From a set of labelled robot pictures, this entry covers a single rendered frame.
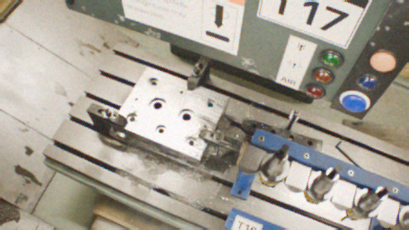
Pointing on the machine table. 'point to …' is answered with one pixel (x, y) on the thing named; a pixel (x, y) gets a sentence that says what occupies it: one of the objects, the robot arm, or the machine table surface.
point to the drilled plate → (173, 140)
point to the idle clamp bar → (279, 133)
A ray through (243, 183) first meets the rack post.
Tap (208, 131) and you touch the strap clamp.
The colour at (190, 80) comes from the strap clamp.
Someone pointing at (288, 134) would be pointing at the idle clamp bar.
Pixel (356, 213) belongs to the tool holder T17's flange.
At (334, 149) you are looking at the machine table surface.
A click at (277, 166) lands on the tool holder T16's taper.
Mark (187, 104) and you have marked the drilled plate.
